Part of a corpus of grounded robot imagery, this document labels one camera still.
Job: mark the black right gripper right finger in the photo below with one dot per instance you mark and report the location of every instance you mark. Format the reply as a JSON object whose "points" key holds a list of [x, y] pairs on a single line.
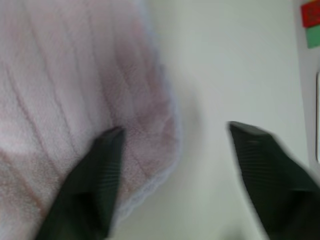
{"points": [[275, 190]]}

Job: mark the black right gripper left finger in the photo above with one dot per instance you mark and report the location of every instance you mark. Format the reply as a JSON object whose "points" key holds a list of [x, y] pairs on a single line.
{"points": [[85, 190]]}

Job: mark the pink striped towel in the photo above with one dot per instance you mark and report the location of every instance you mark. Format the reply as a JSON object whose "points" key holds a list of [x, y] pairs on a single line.
{"points": [[75, 95]]}

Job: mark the red and green label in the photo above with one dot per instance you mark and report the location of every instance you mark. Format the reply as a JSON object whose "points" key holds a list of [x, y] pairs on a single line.
{"points": [[311, 23]]}

